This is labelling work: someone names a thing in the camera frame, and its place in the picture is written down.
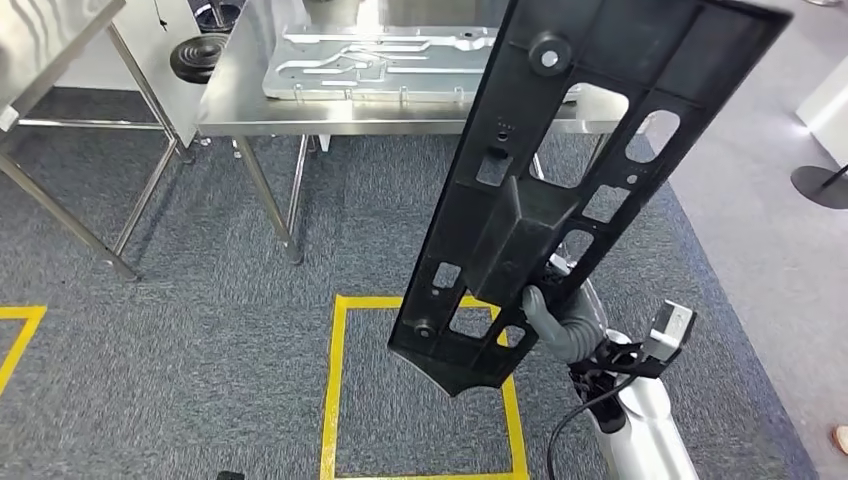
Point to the stainless steel workbench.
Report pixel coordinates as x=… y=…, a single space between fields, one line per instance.
x=252 y=79

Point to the black round bowl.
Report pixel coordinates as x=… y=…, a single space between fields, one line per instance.
x=218 y=18

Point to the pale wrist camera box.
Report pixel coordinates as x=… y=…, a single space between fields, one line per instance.
x=670 y=328

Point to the white box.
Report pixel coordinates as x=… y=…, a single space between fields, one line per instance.
x=828 y=112

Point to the stainless steel table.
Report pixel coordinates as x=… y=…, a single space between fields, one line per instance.
x=40 y=40

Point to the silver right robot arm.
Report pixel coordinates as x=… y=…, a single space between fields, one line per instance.
x=642 y=430

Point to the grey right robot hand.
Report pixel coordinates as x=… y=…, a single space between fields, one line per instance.
x=570 y=324

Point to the grooved aluminium plate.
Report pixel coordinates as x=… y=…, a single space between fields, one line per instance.
x=397 y=79

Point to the black plastic licence plate bracket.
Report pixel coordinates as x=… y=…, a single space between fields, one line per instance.
x=662 y=40

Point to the black ribbed round disc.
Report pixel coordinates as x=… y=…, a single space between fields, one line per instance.
x=197 y=60

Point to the black round stand base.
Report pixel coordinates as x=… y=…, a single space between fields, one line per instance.
x=818 y=192

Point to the black robot body part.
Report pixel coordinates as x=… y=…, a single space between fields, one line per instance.
x=230 y=476

